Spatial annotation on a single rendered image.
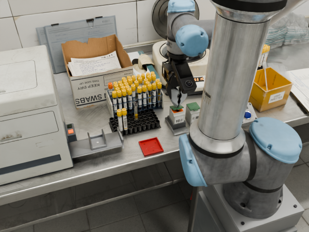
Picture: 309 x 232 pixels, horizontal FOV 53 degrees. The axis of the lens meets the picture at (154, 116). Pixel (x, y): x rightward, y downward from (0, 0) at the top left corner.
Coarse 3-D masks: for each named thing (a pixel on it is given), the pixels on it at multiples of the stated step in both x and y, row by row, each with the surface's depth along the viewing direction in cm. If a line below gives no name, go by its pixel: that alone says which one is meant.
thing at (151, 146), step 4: (144, 140) 107; (148, 140) 107; (152, 140) 108; (156, 140) 108; (140, 144) 105; (144, 144) 106; (148, 144) 106; (152, 144) 106; (156, 144) 106; (160, 144) 105; (144, 148) 105; (148, 148) 105; (152, 148) 105; (156, 148) 105; (160, 148) 105; (144, 152) 103; (148, 152) 103; (152, 152) 103; (156, 152) 103; (160, 152) 104; (144, 156) 102
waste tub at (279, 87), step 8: (256, 72) 124; (272, 72) 125; (256, 80) 127; (264, 80) 129; (272, 80) 127; (280, 80) 122; (288, 80) 119; (256, 88) 117; (264, 88) 130; (272, 88) 128; (280, 88) 116; (288, 88) 118; (256, 96) 119; (264, 96) 114; (272, 96) 116; (280, 96) 119; (256, 104) 120; (264, 104) 118; (272, 104) 120; (280, 104) 122
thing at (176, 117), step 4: (172, 112) 108; (176, 112) 108; (180, 112) 108; (172, 116) 109; (176, 116) 107; (180, 116) 108; (184, 116) 109; (172, 120) 110; (176, 120) 108; (180, 120) 109
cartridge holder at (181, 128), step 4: (168, 116) 112; (168, 120) 113; (184, 120) 111; (168, 124) 113; (172, 124) 109; (176, 124) 109; (180, 124) 110; (184, 124) 110; (172, 128) 110; (176, 128) 110; (180, 128) 110; (184, 128) 110; (172, 132) 110; (176, 132) 109; (180, 132) 110; (184, 132) 110
